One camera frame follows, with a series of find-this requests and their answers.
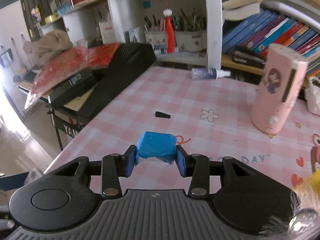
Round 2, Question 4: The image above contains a blue small object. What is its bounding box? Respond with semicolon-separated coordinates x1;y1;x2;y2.
136;131;177;165

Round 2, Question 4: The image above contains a small black wedge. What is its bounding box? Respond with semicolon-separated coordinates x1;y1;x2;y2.
155;111;171;119

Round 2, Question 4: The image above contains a pink checkered tablecloth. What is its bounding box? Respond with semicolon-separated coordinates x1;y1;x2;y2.
48;67;319;187

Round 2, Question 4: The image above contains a blue spray bottle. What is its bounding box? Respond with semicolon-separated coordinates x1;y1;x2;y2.
191;68;231;80

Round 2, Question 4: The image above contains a black long box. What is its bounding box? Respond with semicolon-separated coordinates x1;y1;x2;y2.
48;69;96;108

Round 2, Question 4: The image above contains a black electric keyboard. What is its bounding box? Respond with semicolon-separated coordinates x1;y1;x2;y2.
19;43;156;124

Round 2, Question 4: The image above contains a red plastic bag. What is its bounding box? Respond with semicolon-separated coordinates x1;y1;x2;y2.
24;42;120;109

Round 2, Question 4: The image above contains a white pen holder box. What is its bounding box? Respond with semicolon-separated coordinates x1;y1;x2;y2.
145;30;207;53

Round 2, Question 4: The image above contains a red tassel ornament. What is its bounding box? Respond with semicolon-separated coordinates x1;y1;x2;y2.
163;8;175;54

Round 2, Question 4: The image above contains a yellow cardboard box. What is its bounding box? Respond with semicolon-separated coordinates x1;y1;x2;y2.
293;170;319;212

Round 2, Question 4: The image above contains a pink humidifier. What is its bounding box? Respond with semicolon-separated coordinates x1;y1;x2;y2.
251;43;309;134

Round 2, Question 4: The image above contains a beige cloth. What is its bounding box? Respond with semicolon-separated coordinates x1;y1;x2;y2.
23;29;73;67

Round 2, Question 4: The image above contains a white quilted handbag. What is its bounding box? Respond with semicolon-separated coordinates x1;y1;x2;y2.
305;76;320;115

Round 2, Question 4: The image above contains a white bookshelf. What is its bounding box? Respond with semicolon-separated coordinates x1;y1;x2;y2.
21;0;319;68

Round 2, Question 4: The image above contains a row of leaning books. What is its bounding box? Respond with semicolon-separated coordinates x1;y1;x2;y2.
222;9;319;78

